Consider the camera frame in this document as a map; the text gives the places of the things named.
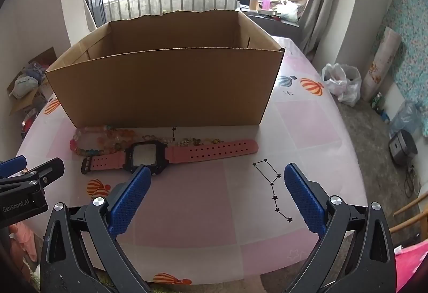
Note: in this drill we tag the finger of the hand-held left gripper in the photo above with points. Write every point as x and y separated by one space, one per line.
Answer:
13 166
43 172

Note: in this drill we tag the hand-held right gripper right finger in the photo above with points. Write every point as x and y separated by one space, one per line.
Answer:
304 202

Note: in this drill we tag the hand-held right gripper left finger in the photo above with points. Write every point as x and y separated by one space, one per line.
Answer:
130 202

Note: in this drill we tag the gold comb hair clip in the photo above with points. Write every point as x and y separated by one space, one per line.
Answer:
167 140
183 143

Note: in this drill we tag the brown butterfly earring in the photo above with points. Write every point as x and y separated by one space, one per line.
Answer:
196 141

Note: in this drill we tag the yellow butterfly earring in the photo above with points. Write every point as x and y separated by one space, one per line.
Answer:
216 141

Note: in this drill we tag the brown cardboard box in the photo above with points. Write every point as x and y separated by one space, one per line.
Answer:
167 89

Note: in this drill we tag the red bowl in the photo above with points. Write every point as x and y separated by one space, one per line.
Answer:
30 121

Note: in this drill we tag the pink printed tablecloth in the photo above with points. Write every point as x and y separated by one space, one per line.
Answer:
200 212

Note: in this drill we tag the open cardboard box of clutter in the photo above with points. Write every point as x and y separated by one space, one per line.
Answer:
30 85

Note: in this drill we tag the wooden chair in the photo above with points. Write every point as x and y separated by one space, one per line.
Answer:
413 204

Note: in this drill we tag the grey round appliance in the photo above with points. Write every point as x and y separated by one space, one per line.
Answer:
403 147

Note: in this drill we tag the green drink can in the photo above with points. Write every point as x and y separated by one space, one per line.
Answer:
377 101

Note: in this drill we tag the white plastic bag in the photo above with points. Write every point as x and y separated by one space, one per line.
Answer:
341 82

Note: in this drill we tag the pink patterned pajamas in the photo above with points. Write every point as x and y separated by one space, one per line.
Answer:
413 266

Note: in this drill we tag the clear water bottle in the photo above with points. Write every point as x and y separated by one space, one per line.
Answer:
406 119

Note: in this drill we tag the rolled floral mat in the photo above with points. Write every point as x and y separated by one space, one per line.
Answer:
383 62

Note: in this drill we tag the black storage rack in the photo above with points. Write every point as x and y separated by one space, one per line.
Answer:
95 9

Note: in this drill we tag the dark cabinet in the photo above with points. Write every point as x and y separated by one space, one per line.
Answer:
284 29

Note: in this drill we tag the teal floral cloth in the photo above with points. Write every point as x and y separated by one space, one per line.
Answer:
411 45

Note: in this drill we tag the grey curtain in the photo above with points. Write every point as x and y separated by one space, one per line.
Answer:
321 12

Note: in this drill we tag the pink cup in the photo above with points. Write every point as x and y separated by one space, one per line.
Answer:
266 3

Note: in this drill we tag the cardboard tube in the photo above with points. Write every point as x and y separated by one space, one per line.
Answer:
253 2

